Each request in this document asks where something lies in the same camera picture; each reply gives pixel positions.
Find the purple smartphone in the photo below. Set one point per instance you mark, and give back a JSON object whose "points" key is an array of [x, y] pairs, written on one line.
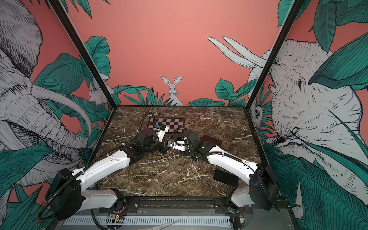
{"points": [[226, 178]]}

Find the dark chessboard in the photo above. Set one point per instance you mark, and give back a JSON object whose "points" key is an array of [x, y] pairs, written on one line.
{"points": [[175, 125]]}

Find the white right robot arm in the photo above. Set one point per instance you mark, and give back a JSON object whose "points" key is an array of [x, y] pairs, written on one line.
{"points": [[263, 186]]}

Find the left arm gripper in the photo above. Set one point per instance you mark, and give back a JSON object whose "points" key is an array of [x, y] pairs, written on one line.
{"points": [[164, 147]]}

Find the black corner frame post left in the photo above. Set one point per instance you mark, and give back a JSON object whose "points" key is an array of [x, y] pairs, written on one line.
{"points": [[74, 36]]}

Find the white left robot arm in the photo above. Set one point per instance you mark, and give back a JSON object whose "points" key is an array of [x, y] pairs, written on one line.
{"points": [[68, 193]]}

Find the black corner frame post right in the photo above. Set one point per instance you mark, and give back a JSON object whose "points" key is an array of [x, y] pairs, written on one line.
{"points": [[291, 16]]}

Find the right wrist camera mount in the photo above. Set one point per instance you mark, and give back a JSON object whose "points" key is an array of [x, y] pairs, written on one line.
{"points": [[179, 145]]}

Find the white slotted cable duct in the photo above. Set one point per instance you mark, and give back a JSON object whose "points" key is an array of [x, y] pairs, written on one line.
{"points": [[217, 221]]}

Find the black smartphone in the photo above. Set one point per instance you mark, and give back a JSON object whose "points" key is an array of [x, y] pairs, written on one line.
{"points": [[213, 140]]}

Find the black corner frame post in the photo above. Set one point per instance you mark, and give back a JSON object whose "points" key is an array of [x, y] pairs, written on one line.
{"points": [[74, 36], [291, 16]]}

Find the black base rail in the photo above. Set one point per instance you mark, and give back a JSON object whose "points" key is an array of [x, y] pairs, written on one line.
{"points": [[131, 204]]}

